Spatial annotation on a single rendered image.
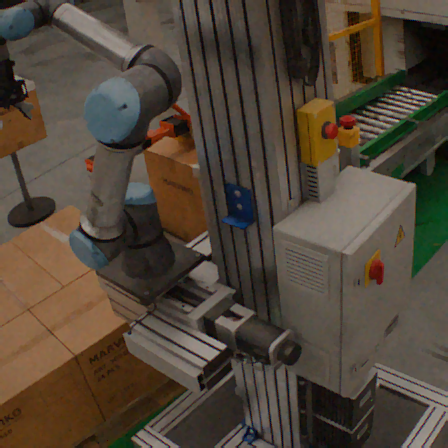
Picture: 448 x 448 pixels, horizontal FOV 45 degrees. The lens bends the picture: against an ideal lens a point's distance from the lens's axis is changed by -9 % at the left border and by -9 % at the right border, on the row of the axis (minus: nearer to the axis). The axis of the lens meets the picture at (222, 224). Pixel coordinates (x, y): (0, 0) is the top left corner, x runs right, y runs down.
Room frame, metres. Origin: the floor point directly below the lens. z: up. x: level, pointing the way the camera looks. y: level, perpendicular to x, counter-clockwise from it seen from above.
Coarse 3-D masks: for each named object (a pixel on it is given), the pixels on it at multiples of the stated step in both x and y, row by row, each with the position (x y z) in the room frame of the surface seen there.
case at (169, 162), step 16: (160, 144) 2.28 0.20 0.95; (176, 144) 2.25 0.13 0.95; (192, 144) 2.22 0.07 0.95; (160, 160) 2.18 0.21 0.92; (176, 160) 2.09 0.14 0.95; (192, 160) 2.07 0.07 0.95; (160, 176) 2.20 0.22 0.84; (176, 176) 2.11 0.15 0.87; (192, 176) 2.02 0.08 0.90; (160, 192) 2.21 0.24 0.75; (176, 192) 2.12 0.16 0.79; (192, 192) 2.04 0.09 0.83; (160, 208) 2.24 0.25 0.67; (176, 208) 2.14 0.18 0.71; (192, 208) 2.06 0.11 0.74; (176, 224) 2.16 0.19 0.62; (192, 224) 2.07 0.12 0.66; (192, 240) 2.09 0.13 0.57
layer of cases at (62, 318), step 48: (48, 240) 2.33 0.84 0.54; (0, 288) 1.99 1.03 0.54; (48, 288) 1.94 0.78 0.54; (96, 288) 1.89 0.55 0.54; (0, 336) 1.66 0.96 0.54; (48, 336) 1.63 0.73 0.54; (96, 336) 1.59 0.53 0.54; (0, 384) 1.38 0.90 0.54; (48, 384) 1.41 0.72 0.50; (96, 384) 1.52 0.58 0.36; (144, 384) 1.65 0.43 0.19; (0, 432) 1.25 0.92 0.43; (48, 432) 1.35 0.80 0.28
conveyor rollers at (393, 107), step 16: (384, 96) 3.49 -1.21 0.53; (400, 96) 3.45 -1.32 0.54; (416, 96) 3.40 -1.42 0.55; (432, 96) 3.39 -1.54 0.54; (352, 112) 3.29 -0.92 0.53; (368, 112) 3.21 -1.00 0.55; (384, 112) 3.20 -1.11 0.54; (400, 112) 3.20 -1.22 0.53; (368, 128) 3.00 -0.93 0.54; (384, 128) 3.00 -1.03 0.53; (416, 128) 2.92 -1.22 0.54
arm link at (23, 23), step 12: (0, 12) 1.29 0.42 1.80; (12, 12) 1.26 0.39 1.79; (24, 12) 1.27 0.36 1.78; (36, 12) 1.32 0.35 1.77; (0, 24) 1.26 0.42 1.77; (12, 24) 1.25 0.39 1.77; (24, 24) 1.27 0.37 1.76; (36, 24) 1.32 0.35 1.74; (0, 36) 1.28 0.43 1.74; (12, 36) 1.25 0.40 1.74; (24, 36) 1.27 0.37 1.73
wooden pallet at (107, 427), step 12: (168, 384) 1.79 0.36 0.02; (180, 384) 1.78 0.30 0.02; (144, 396) 1.63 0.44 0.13; (156, 396) 1.72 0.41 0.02; (168, 396) 1.72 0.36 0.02; (132, 408) 1.67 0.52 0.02; (144, 408) 1.66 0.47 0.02; (156, 408) 1.65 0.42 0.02; (108, 420) 1.51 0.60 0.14; (120, 420) 1.54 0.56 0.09; (132, 420) 1.59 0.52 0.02; (96, 432) 1.46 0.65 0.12; (108, 432) 1.49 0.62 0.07; (120, 432) 1.53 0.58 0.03; (72, 444) 1.39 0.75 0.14; (84, 444) 1.48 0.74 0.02; (96, 444) 1.47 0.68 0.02; (108, 444) 1.48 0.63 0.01
